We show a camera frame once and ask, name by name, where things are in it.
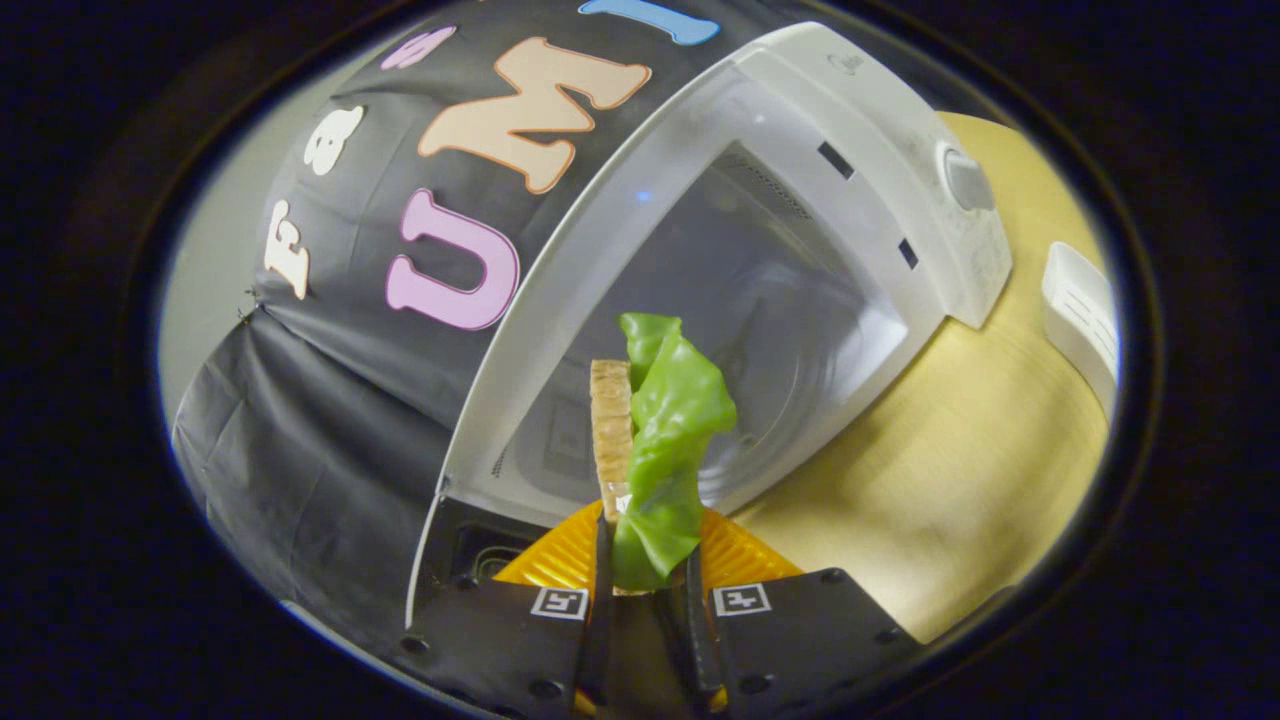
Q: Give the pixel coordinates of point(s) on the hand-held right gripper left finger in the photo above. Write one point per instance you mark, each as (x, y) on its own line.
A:
(500, 640)

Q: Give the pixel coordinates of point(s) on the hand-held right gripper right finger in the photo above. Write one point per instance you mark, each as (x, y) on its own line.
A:
(800, 630)

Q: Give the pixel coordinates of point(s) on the sandwich with green lettuce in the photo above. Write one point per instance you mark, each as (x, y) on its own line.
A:
(670, 430)

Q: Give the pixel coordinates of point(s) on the white microwave oven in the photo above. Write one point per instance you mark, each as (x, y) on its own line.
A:
(780, 250)

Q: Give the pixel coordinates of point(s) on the white rectangular tray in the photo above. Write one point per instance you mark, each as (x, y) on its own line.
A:
(1085, 320)

